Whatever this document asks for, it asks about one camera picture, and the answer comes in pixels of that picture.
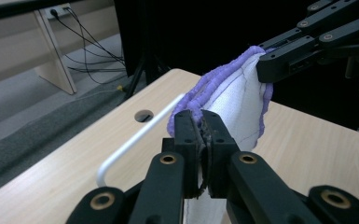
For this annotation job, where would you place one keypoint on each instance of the black tripod stand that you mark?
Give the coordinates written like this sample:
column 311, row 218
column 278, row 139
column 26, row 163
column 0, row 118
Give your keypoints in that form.
column 149, row 46

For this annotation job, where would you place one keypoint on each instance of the white wall socket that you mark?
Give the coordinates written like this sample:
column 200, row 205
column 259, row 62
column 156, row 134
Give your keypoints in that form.
column 60, row 11

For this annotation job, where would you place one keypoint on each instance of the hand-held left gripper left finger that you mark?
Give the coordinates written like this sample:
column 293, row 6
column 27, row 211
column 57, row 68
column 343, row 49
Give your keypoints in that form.
column 189, row 149

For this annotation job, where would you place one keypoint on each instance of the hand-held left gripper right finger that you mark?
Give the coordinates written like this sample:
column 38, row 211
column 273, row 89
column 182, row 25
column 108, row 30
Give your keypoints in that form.
column 219, row 146

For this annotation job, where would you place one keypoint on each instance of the white cloth with purple edge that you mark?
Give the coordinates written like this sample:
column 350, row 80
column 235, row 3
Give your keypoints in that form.
column 236, row 93

